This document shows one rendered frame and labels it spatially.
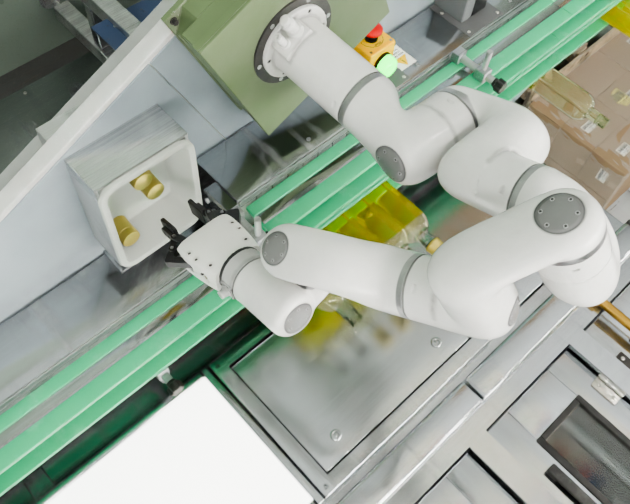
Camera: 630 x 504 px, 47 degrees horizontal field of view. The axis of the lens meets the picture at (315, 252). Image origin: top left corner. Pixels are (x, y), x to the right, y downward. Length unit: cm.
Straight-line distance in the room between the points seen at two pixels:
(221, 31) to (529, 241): 51
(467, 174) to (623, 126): 435
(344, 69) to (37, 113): 100
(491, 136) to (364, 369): 63
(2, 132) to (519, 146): 127
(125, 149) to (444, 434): 78
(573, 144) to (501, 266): 434
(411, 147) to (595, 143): 414
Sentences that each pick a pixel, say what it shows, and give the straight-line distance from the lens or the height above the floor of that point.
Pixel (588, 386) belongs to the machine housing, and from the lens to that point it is 159.
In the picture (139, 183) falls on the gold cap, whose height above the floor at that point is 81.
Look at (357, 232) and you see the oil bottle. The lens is 139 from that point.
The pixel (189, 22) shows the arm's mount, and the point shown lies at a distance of 107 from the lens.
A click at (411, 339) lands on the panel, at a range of 147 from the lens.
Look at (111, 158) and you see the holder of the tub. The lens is 112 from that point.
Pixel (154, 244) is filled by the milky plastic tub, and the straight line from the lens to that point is 127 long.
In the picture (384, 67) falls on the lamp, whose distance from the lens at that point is 143.
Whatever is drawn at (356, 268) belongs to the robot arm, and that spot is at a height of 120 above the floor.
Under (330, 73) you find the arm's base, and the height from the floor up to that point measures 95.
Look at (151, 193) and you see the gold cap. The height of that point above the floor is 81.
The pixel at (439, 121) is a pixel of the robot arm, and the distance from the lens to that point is 102.
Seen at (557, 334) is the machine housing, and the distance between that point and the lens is 159.
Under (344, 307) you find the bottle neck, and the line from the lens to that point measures 133.
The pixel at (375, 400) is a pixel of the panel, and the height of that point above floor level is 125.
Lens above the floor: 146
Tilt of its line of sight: 20 degrees down
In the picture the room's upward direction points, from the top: 134 degrees clockwise
